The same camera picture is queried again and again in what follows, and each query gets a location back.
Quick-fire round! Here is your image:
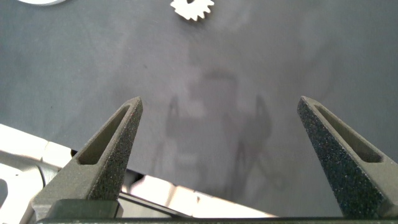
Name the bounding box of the small steel gear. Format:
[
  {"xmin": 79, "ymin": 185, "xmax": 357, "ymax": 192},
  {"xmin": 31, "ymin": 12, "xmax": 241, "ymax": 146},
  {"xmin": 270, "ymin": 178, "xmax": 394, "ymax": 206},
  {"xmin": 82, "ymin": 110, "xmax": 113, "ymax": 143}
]
[{"xmin": 170, "ymin": 0, "xmax": 215, "ymax": 22}]

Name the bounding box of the dark mat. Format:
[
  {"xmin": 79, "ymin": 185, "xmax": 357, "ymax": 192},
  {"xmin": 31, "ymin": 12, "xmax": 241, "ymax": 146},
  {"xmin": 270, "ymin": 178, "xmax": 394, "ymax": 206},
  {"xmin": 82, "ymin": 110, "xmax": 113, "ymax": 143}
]
[{"xmin": 0, "ymin": 0, "xmax": 398, "ymax": 218}]

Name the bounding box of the white robot chassis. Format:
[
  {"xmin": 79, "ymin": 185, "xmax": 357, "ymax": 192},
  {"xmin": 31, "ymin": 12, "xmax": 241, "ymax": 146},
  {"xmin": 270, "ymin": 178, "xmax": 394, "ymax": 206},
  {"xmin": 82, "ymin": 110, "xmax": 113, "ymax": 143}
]
[{"xmin": 0, "ymin": 149, "xmax": 43, "ymax": 224}]

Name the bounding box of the round white pin plate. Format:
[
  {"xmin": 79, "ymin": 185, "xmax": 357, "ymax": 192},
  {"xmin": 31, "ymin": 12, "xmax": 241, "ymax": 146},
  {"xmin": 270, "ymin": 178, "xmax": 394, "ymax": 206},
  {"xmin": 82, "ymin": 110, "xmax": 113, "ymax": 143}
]
[{"xmin": 17, "ymin": 0, "xmax": 68, "ymax": 6}]

